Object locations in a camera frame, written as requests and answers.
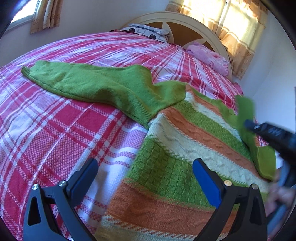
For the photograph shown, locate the cream wooden headboard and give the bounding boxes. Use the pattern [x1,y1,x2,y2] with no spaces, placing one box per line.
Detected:
[120,11,233,81]

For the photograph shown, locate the beige curtain left window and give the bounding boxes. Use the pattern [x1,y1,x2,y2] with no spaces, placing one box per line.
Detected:
[30,0,63,34]

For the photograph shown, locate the green striped knit sweater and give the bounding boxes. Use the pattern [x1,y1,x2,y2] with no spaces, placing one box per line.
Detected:
[22,61,275,240]

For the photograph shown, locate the pink floral pillow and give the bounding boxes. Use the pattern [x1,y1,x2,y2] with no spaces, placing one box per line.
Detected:
[186,41,230,77]

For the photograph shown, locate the red plaid bed cover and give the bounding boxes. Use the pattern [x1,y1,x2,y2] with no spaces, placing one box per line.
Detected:
[1,32,247,240]

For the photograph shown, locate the beige curtain behind headboard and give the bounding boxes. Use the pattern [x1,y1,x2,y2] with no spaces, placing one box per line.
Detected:
[166,0,268,80]

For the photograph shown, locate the grey patterned pillow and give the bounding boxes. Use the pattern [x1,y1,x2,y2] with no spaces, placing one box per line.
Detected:
[120,24,170,43]

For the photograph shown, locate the right hand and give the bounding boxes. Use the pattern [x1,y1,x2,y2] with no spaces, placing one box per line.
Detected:
[264,183,295,216]

